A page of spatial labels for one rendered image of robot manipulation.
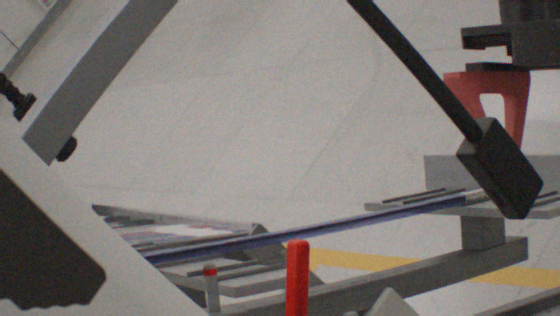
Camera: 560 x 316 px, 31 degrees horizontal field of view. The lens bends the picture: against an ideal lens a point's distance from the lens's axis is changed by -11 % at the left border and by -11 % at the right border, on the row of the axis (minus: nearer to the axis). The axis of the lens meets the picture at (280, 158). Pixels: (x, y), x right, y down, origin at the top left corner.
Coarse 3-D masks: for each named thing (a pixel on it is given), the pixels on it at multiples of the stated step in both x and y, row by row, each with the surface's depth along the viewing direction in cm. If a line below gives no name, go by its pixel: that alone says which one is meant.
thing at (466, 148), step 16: (496, 128) 44; (464, 144) 45; (480, 144) 44; (496, 144) 44; (512, 144) 45; (464, 160) 44; (480, 160) 44; (496, 160) 44; (512, 160) 45; (480, 176) 45; (496, 176) 44; (512, 176) 45; (528, 176) 45; (496, 192) 45; (512, 192) 45; (528, 192) 45; (512, 208) 45; (528, 208) 45
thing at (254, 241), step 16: (400, 208) 116; (416, 208) 117; (432, 208) 119; (320, 224) 111; (336, 224) 112; (352, 224) 113; (368, 224) 114; (224, 240) 107; (240, 240) 107; (256, 240) 107; (272, 240) 108; (288, 240) 109; (144, 256) 101; (160, 256) 102; (176, 256) 103; (192, 256) 104
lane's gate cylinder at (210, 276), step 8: (208, 264) 50; (208, 272) 50; (208, 280) 50; (216, 280) 50; (208, 288) 50; (216, 288) 50; (208, 296) 50; (216, 296) 50; (208, 304) 50; (216, 304) 50
